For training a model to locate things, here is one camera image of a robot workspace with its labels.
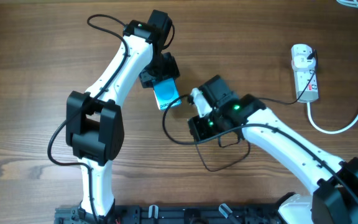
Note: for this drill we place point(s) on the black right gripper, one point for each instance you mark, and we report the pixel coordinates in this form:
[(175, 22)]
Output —
[(197, 129)]

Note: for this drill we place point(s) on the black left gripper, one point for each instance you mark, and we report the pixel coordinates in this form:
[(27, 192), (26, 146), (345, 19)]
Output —
[(171, 71)]

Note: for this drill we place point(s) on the blue screen Galaxy smartphone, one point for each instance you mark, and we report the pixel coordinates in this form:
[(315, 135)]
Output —
[(165, 92)]

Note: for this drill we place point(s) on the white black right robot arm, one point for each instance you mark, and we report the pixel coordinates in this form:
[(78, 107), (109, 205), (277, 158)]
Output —
[(332, 182)]

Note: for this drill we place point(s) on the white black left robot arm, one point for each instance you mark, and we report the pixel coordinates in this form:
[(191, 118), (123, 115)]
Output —
[(95, 129)]

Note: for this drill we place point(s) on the white charger plug adapter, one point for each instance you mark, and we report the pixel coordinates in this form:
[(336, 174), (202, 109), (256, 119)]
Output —
[(300, 63)]

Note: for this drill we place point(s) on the white power strip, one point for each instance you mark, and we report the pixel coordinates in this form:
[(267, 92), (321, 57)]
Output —
[(306, 87)]

